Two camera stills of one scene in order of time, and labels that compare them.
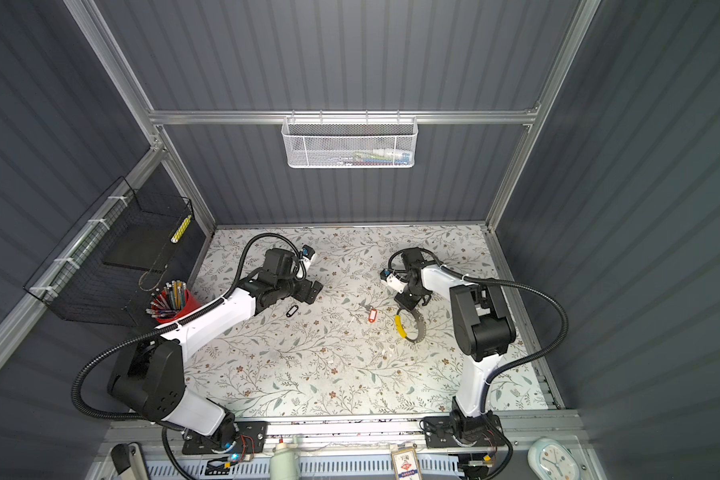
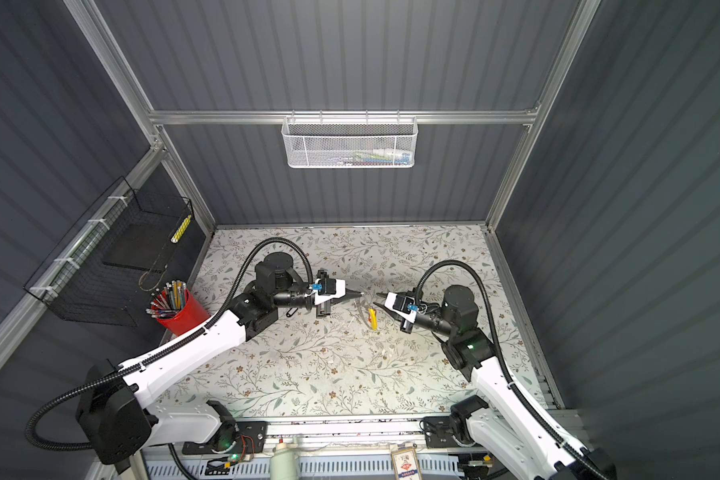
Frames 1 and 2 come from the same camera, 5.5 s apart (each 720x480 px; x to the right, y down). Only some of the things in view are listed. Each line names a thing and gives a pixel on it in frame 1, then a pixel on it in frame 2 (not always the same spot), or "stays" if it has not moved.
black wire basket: [110, 264] stays
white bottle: [284, 463] stays
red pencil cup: [171, 301] stays
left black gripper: [303, 295] -> [322, 311]
